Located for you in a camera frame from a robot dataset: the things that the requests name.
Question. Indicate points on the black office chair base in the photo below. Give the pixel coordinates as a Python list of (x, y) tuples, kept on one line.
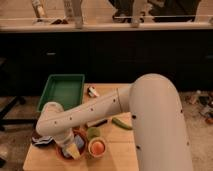
[(17, 99)]

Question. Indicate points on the dark maroon plate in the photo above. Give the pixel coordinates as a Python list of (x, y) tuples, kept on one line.
[(36, 135)]

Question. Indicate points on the orange bowl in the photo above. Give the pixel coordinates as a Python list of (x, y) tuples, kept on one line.
[(82, 151)]

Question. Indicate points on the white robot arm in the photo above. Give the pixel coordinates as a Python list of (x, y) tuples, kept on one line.
[(160, 133)]

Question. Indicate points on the blue-grey sponge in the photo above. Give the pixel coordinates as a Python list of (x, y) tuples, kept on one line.
[(79, 142)]

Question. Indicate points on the green chili pepper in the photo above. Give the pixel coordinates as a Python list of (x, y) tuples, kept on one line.
[(121, 124)]

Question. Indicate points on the white handled brush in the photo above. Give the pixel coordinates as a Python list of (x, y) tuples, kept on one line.
[(92, 92)]

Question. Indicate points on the grey cloth on plate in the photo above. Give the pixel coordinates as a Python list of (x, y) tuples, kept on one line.
[(42, 140)]

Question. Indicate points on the small cup with orange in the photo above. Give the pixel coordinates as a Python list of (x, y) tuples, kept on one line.
[(97, 147)]

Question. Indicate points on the green plastic tray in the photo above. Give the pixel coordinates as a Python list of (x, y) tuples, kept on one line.
[(65, 89)]

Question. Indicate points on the black and white block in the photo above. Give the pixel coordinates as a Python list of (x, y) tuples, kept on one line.
[(96, 123)]

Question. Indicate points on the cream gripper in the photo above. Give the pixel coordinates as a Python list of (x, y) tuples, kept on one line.
[(71, 150)]

